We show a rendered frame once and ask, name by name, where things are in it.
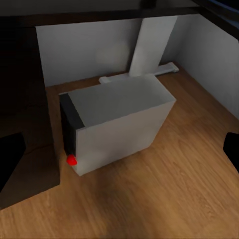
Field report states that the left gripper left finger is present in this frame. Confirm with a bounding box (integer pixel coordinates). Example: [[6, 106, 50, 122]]
[[0, 132, 26, 192]]

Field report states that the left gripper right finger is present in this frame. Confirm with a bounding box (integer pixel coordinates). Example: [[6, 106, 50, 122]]
[[223, 132, 239, 173]]

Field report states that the monitor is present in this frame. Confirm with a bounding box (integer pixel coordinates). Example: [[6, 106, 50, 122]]
[[216, 0, 239, 10]]

